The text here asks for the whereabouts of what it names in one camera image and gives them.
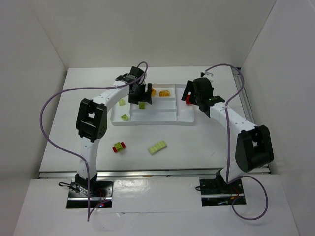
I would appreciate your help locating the light green square lego brick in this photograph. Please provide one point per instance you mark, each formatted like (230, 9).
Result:
(122, 102)

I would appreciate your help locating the red yellow green lego stack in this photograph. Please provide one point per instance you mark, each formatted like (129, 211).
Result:
(188, 100)

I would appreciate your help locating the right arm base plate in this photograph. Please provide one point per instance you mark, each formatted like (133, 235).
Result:
(212, 196)

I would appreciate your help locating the long light green lego brick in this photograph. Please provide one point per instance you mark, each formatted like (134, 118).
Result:
(157, 147)

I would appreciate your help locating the small light green lego brick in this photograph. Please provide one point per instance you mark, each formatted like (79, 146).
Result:
(125, 117)

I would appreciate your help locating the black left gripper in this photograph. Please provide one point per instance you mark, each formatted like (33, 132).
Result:
(140, 96)

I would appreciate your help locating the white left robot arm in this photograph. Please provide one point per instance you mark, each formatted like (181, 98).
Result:
(92, 120)

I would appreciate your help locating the red green lego cluster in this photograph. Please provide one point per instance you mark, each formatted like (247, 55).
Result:
(119, 146)

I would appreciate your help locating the yellow lego brick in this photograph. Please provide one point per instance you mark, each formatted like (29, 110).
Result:
(153, 92)

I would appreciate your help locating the aluminium rail right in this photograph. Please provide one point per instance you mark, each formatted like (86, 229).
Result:
(251, 118)

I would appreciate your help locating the orange printed lego brick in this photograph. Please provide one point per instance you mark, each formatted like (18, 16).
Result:
(164, 93)

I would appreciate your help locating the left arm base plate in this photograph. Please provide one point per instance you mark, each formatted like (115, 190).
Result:
(101, 196)

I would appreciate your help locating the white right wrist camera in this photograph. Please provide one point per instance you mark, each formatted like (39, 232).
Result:
(205, 73)

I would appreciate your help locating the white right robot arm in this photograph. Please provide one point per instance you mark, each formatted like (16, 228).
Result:
(219, 111)

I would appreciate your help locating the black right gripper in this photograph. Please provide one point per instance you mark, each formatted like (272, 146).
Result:
(191, 92)

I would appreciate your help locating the white divided sorting tray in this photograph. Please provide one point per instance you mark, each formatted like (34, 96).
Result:
(163, 111)

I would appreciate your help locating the lime green lego brick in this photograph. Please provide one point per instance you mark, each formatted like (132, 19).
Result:
(142, 105)

